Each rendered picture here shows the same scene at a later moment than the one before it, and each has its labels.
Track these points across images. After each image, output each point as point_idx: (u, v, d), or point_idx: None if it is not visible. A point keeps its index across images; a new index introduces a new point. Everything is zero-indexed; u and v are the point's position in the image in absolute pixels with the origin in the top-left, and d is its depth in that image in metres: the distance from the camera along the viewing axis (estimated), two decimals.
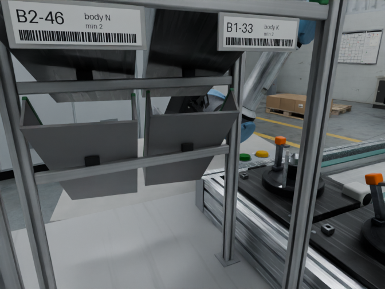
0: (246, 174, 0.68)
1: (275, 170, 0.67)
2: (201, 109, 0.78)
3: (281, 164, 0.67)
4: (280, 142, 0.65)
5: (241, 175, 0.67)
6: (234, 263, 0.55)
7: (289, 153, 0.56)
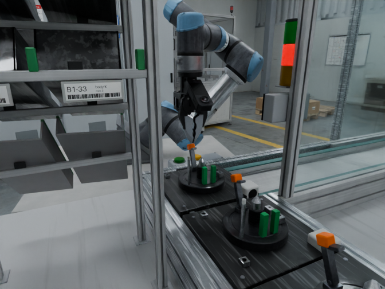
0: (168, 174, 0.84)
1: (191, 170, 0.83)
2: None
3: (196, 166, 0.84)
4: (189, 147, 0.83)
5: (164, 175, 0.84)
6: (145, 242, 0.71)
7: (189, 158, 0.72)
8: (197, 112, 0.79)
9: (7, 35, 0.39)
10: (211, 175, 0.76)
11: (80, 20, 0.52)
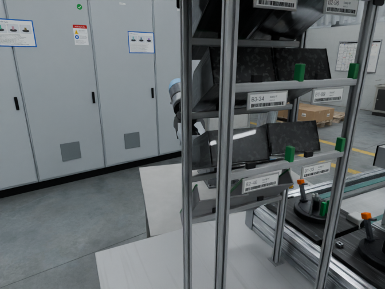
0: None
1: (302, 202, 1.01)
2: (195, 131, 0.91)
3: (305, 198, 1.02)
4: (301, 182, 1.01)
5: None
6: (281, 264, 0.89)
7: (314, 195, 0.90)
8: (192, 121, 0.88)
9: (261, 133, 0.57)
10: (327, 209, 0.93)
11: None
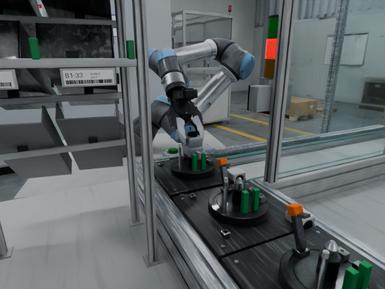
0: (161, 163, 0.89)
1: (183, 159, 0.88)
2: (189, 121, 0.90)
3: None
4: None
5: (157, 163, 0.89)
6: (139, 224, 0.76)
7: (180, 145, 0.78)
8: (190, 114, 0.85)
9: (12, 28, 0.44)
10: (201, 162, 0.81)
11: (77, 16, 0.57)
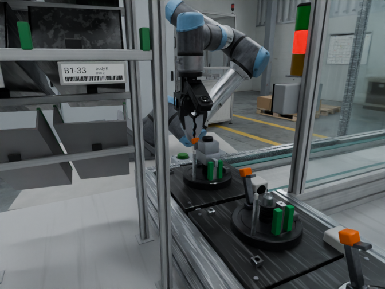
0: (172, 170, 0.80)
1: (196, 166, 0.80)
2: None
3: (200, 161, 0.80)
4: (194, 141, 0.79)
5: None
6: (149, 241, 0.67)
7: (195, 152, 0.69)
8: (197, 112, 0.80)
9: None
10: (217, 171, 0.72)
11: (79, 1, 0.48)
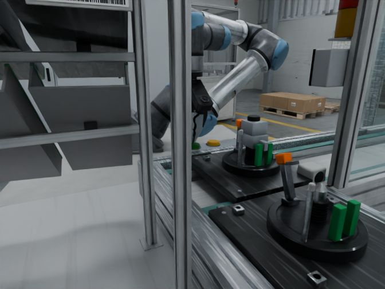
0: (208, 156, 0.70)
1: (236, 151, 0.69)
2: None
3: (242, 147, 0.69)
4: (240, 124, 0.66)
5: (203, 157, 0.69)
6: (156, 247, 0.54)
7: (242, 132, 0.58)
8: (197, 112, 0.80)
9: None
10: (266, 155, 0.61)
11: None
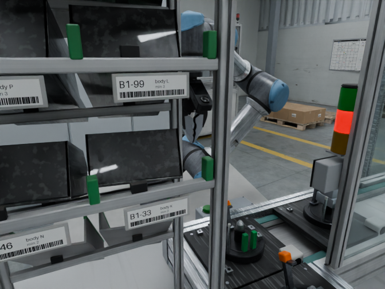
0: (290, 209, 0.92)
1: (313, 205, 0.91)
2: None
3: (316, 201, 0.92)
4: None
5: (287, 209, 0.92)
6: None
7: (327, 198, 0.80)
8: (197, 112, 0.80)
9: (59, 152, 0.33)
10: None
11: (126, 102, 0.46)
